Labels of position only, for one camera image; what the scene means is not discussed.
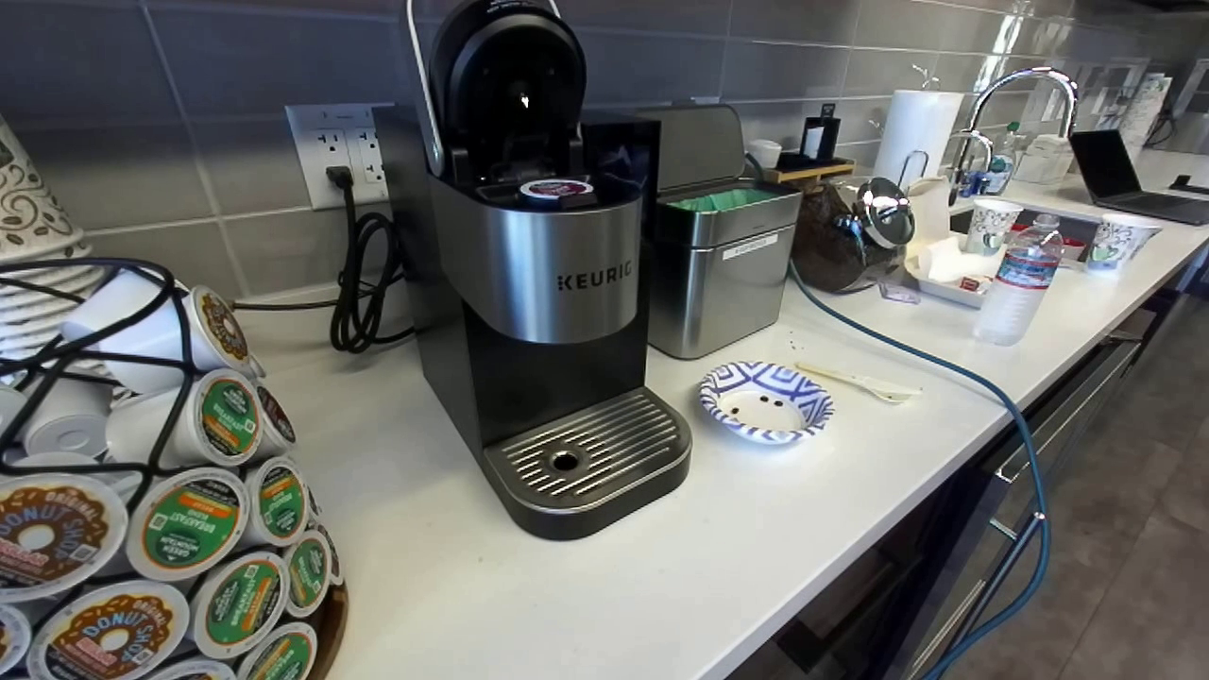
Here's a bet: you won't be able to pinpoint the black silver Keurig coffee maker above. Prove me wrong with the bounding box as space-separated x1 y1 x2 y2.
405 0 697 544

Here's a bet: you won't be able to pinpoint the coffee pod inside brewer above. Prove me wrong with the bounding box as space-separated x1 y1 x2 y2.
518 175 600 213

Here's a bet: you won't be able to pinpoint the brown lid coffee pod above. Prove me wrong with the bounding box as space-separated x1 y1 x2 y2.
249 381 304 456
61 268 265 381

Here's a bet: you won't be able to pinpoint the green lid coffee pod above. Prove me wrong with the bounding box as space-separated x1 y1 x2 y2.
234 620 321 680
108 368 268 471
125 464 254 587
242 455 317 549
184 549 292 661
283 525 343 622

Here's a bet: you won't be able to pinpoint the patterned paper coffee cup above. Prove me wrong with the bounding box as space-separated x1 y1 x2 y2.
959 195 1023 260
1081 213 1155 275

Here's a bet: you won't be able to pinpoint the white coffee pod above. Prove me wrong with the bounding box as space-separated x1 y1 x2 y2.
0 373 120 464

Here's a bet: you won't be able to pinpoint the stainless steel lidded box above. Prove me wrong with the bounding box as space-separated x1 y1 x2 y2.
637 105 805 368

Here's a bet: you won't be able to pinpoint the blue patterned paper bowl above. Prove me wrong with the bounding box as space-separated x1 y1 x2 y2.
697 359 838 455

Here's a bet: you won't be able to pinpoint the green packets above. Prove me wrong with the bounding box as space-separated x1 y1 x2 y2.
661 187 785 216

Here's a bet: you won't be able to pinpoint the wooden stir stick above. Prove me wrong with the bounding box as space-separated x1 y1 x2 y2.
794 359 926 410

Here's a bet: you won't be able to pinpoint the black round chrome-lid kettle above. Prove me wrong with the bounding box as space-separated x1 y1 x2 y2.
792 175 917 300

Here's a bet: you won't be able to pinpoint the small wooden shelf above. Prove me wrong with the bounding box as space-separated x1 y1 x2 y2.
765 156 863 193

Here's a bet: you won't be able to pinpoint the small black box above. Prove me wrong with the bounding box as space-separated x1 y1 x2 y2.
798 109 848 165

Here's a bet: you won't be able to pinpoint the beige clamshell takeout container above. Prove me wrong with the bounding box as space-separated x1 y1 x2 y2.
905 229 1012 313

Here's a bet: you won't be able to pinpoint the white paper towel roll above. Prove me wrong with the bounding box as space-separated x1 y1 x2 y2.
868 88 969 193

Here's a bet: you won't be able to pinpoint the clear plastic water bottle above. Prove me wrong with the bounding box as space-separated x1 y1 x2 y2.
970 216 1066 353

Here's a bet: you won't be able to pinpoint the chrome sink faucet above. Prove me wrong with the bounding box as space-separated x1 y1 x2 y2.
948 64 1084 213

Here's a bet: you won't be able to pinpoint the black laptop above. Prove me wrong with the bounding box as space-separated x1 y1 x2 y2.
1066 124 1209 229

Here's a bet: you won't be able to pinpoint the stack of patterned paper cups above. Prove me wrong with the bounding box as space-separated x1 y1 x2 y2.
0 119 118 370

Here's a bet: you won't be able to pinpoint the black power cord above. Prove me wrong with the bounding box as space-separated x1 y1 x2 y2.
231 161 423 359

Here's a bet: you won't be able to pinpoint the white wall power outlet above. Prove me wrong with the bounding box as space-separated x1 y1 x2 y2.
283 101 395 213

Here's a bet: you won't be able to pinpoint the black wire paper towel holder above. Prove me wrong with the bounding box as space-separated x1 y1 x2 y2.
894 148 938 193

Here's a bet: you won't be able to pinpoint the teal cable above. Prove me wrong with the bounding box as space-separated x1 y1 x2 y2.
792 268 1060 680

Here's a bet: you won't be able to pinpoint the black wire pod carousel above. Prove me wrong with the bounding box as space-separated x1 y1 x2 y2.
0 255 352 680

